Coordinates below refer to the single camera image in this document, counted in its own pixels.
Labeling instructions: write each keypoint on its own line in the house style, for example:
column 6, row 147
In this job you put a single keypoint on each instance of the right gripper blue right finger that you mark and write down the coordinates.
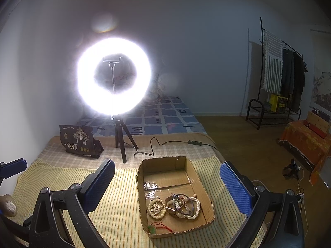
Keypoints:
column 286, row 226

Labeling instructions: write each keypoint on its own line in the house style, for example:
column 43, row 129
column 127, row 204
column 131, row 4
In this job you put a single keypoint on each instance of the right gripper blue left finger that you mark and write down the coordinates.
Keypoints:
column 48, row 228

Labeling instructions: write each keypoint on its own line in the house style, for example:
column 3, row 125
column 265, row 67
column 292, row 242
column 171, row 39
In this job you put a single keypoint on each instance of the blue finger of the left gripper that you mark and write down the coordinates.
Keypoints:
column 12, row 168

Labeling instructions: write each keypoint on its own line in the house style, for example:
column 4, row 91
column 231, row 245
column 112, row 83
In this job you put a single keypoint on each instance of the pile of jewelry in box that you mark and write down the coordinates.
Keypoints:
column 182, row 206

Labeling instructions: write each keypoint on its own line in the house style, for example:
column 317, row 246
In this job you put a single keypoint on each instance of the left hand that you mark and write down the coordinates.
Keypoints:
column 8, row 206

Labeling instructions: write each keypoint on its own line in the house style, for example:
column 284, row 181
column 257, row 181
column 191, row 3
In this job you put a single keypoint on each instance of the yellow striped cloth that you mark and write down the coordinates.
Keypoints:
column 117, row 216

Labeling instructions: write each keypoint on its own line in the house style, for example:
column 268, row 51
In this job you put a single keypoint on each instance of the black device on floor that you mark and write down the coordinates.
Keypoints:
column 291, row 171

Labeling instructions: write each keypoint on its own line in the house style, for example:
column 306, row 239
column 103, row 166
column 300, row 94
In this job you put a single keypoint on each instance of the black snack bag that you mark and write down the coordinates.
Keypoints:
column 79, row 140

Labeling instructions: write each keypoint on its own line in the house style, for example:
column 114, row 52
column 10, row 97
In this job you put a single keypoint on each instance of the orange covered furniture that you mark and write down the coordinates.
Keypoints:
column 311, row 137

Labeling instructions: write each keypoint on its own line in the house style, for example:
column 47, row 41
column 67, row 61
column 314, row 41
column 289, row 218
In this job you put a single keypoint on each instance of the pink plaid bed sheet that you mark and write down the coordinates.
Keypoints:
column 194, row 146

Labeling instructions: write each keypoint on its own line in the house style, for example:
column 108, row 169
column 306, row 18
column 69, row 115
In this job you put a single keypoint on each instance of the brown cardboard box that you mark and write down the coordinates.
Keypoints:
column 160, row 178

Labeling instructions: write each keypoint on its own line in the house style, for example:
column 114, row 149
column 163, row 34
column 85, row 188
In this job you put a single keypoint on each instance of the black tripod stand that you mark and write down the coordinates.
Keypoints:
column 120, row 127

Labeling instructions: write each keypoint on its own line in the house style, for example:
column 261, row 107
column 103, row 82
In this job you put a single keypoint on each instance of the black clothes rack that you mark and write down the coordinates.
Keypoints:
column 258, row 110

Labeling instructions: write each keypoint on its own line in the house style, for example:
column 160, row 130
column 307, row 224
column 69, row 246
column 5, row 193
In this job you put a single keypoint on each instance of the yellow box on rack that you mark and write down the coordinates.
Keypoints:
column 278, row 103

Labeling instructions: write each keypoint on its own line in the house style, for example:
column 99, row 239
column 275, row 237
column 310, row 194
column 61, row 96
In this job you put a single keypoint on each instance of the blue patterned blanket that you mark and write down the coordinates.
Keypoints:
column 166, row 116

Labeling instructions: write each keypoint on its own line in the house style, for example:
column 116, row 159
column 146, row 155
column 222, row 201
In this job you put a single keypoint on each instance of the folded floral quilt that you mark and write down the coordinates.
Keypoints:
column 124, row 82

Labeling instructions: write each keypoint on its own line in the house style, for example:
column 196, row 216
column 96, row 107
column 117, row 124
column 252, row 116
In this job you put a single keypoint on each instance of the dark hanging clothes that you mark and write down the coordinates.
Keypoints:
column 293, row 78

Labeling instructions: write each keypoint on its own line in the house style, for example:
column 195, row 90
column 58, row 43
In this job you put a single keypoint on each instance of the striped white towel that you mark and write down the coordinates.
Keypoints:
column 273, row 63

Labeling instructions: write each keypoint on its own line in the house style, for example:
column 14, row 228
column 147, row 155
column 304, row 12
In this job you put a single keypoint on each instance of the white ring light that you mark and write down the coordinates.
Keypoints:
column 97, row 68

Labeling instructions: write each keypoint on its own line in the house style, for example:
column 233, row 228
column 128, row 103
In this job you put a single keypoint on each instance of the wall painting scroll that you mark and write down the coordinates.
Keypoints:
column 322, row 56

